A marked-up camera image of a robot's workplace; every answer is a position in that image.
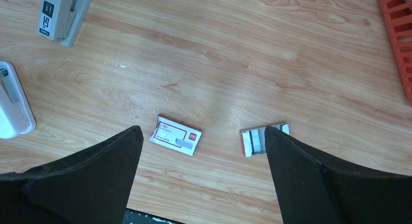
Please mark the grey stapler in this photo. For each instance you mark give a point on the grey stapler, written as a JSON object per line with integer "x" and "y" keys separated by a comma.
{"x": 61, "y": 20}

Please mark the red plastic basket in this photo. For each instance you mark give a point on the red plastic basket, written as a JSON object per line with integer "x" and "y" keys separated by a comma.
{"x": 397, "y": 15}

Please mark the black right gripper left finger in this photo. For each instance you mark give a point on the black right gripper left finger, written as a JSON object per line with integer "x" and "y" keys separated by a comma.
{"x": 91, "y": 186}

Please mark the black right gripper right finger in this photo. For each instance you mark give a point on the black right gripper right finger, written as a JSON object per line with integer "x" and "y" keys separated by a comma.
{"x": 315, "y": 187}

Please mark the red white staple box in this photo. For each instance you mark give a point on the red white staple box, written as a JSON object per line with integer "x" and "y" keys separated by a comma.
{"x": 175, "y": 135}

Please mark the open staple box tray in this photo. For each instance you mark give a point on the open staple box tray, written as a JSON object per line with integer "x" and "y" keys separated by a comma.
{"x": 253, "y": 141}

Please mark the white stapler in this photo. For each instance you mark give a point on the white stapler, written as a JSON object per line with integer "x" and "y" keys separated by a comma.
{"x": 16, "y": 117}

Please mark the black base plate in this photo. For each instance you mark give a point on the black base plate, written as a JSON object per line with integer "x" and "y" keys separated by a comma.
{"x": 132, "y": 216}

